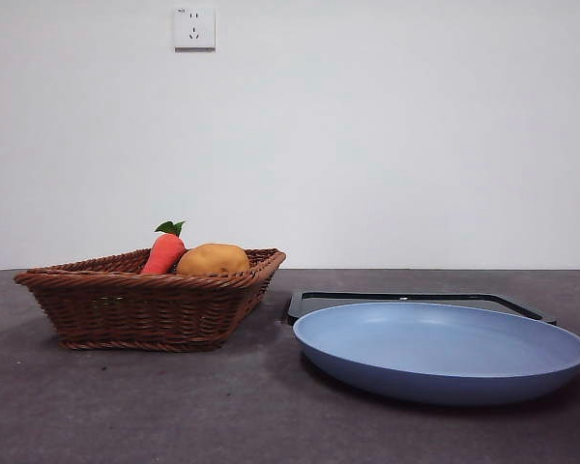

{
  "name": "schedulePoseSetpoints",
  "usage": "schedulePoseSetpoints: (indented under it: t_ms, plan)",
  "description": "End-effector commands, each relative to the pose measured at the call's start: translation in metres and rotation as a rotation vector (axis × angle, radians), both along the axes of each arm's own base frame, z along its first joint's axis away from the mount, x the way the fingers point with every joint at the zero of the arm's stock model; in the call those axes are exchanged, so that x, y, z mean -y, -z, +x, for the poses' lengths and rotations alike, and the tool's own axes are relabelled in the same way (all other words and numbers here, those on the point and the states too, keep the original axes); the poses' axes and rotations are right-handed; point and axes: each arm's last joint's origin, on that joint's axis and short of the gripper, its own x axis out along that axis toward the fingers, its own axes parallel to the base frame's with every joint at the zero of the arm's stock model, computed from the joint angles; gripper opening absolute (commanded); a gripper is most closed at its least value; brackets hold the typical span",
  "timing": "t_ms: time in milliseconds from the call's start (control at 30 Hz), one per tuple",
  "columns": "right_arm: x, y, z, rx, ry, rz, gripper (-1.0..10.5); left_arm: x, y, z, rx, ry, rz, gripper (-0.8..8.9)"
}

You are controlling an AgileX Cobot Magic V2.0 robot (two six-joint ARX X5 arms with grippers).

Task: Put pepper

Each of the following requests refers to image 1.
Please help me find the blue round plate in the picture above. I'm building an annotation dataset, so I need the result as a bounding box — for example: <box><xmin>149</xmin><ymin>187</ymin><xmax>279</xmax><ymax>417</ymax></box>
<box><xmin>292</xmin><ymin>300</ymin><xmax>580</xmax><ymax>406</ymax></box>

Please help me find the black rectangular tray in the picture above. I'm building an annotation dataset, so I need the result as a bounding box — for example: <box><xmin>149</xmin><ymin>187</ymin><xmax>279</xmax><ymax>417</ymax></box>
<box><xmin>286</xmin><ymin>291</ymin><xmax>558</xmax><ymax>326</ymax></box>

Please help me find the brown potato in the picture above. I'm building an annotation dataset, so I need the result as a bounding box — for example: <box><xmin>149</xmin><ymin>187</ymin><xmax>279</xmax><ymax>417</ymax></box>
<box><xmin>176</xmin><ymin>243</ymin><xmax>250</xmax><ymax>277</ymax></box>

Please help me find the orange toy carrot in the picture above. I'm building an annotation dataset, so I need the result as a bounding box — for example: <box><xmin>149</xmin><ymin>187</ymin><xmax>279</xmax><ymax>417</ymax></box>
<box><xmin>140</xmin><ymin>220</ymin><xmax>189</xmax><ymax>276</ymax></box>

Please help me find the brown wicker basket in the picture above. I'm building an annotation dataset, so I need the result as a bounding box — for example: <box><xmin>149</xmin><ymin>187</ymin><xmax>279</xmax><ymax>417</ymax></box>
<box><xmin>13</xmin><ymin>247</ymin><xmax>287</xmax><ymax>352</ymax></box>

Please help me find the white wall socket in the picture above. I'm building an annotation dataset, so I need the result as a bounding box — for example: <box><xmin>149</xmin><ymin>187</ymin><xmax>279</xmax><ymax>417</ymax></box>
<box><xmin>174</xmin><ymin>6</ymin><xmax>218</xmax><ymax>52</ymax></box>

